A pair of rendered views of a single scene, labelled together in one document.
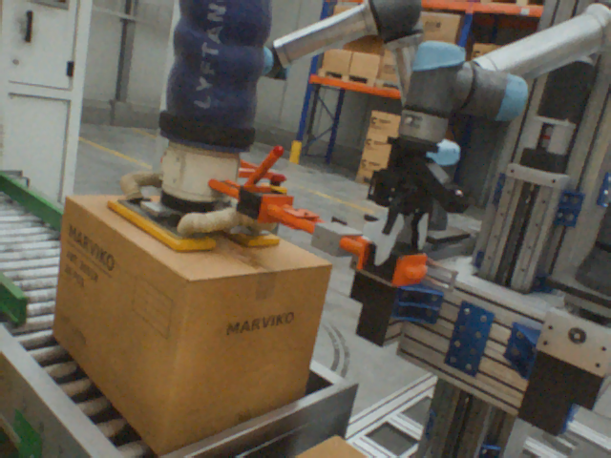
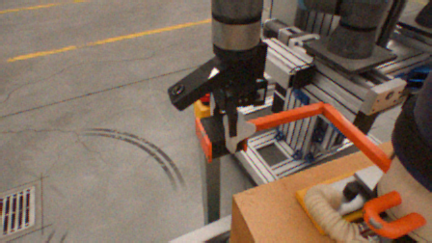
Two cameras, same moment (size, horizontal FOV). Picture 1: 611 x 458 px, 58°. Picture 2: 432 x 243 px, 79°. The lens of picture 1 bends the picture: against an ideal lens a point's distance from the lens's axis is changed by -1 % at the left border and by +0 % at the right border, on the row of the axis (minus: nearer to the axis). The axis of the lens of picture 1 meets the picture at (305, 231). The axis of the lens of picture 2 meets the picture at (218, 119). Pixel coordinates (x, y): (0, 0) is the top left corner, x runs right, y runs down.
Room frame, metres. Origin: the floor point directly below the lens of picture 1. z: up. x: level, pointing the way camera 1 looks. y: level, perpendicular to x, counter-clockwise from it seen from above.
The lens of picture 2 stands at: (1.55, 0.67, 1.47)
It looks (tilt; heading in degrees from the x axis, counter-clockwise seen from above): 42 degrees down; 296
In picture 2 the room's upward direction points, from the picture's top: straight up
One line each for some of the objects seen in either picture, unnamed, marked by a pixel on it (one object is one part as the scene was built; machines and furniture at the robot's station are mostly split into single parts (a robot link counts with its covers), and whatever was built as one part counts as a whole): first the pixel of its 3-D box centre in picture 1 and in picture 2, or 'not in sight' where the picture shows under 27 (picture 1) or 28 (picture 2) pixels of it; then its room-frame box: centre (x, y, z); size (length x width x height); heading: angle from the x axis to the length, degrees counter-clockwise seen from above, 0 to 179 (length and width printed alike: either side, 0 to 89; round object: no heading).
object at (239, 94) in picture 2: not in sight; (237, 74); (1.70, 0.29, 1.22); 0.09 x 0.08 x 0.12; 47
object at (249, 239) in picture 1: (224, 216); (374, 183); (1.39, 0.21, 0.98); 0.34 x 0.10 x 0.05; 46
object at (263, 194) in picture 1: (264, 203); not in sight; (1.15, 0.10, 1.08); 0.10 x 0.08 x 0.06; 136
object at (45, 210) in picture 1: (68, 218); not in sight; (2.27, 1.01, 0.60); 1.60 x 0.10 x 0.09; 50
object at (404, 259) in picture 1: (391, 261); not in sight; (0.91, -0.15, 1.08); 0.08 x 0.07 x 0.05; 46
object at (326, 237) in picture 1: (336, 239); not in sight; (1.00, -0.06, 1.07); 0.07 x 0.07 x 0.04; 46
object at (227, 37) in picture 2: not in sight; (234, 29); (1.70, 0.30, 1.30); 0.08 x 0.08 x 0.05
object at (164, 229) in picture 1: (158, 217); not in sight; (1.25, 0.34, 0.98); 0.34 x 0.10 x 0.05; 46
